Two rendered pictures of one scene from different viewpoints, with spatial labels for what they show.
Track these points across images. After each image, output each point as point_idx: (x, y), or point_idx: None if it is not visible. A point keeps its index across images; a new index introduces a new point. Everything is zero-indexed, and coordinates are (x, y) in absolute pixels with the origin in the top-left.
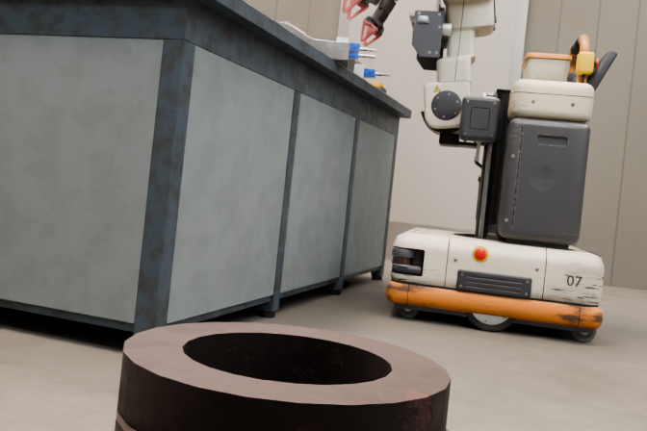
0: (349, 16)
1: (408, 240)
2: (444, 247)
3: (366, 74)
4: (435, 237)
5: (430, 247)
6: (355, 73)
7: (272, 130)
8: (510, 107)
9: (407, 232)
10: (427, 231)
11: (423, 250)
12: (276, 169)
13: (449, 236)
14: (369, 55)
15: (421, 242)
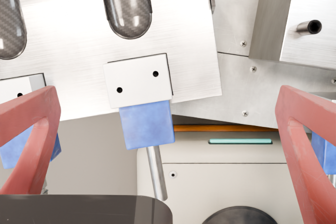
0: (284, 115)
1: (138, 158)
2: (137, 193)
3: (313, 138)
4: (146, 188)
5: (137, 179)
6: (192, 116)
7: None
8: None
9: (163, 157)
10: (241, 176)
11: None
12: None
13: (177, 201)
14: (151, 180)
15: (138, 171)
